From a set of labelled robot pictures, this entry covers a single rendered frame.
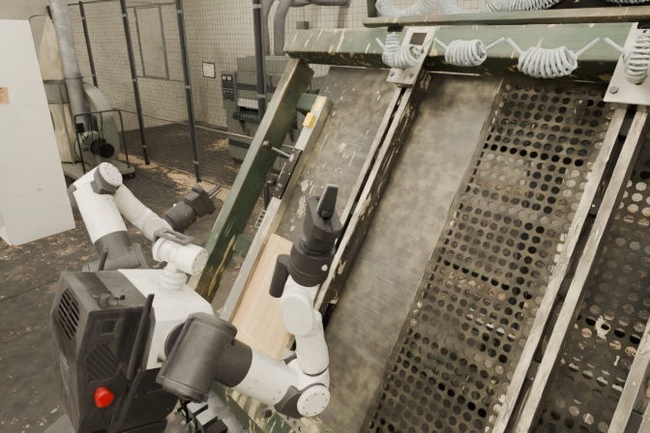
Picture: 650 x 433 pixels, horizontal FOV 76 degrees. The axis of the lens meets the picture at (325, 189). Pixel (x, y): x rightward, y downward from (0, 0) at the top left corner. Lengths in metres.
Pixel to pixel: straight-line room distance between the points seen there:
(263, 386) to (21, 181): 4.16
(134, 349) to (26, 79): 4.03
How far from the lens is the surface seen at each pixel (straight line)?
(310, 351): 0.98
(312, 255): 0.81
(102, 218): 1.28
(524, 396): 1.06
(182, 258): 1.02
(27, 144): 4.84
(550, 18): 1.06
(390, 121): 1.33
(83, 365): 0.98
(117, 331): 0.96
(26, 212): 4.98
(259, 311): 1.51
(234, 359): 0.91
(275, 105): 1.75
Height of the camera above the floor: 1.90
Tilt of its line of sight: 20 degrees down
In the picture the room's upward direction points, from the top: straight up
